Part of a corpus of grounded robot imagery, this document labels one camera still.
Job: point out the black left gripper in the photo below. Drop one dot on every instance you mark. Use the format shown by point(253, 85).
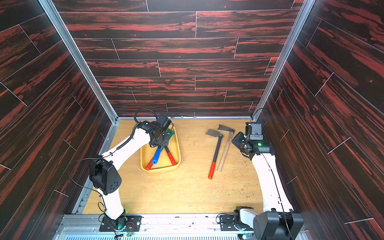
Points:
point(165, 143)

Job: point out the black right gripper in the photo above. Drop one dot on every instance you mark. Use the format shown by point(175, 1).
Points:
point(238, 141)

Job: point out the green hoe red grip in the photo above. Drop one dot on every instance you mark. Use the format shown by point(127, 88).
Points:
point(149, 165)

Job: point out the wooden handle hoe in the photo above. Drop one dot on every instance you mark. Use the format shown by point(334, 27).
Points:
point(231, 134)

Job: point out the black hoe red grip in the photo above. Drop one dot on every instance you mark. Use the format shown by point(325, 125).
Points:
point(172, 159)

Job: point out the steel hoe blue grip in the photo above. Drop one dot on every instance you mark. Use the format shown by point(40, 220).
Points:
point(157, 156)

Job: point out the yellow plastic storage tray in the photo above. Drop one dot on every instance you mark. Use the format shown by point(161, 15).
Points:
point(164, 163)

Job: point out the dark hoe red grip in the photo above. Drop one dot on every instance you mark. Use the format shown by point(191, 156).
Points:
point(218, 135)

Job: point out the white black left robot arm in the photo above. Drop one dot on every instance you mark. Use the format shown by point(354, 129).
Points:
point(104, 169)

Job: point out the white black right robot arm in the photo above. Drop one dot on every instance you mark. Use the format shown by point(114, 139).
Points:
point(278, 221)

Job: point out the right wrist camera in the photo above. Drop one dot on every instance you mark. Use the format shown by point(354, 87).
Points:
point(254, 132)

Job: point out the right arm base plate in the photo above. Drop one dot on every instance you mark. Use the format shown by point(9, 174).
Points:
point(227, 223)

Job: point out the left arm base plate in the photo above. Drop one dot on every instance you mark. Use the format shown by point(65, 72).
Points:
point(126, 223)

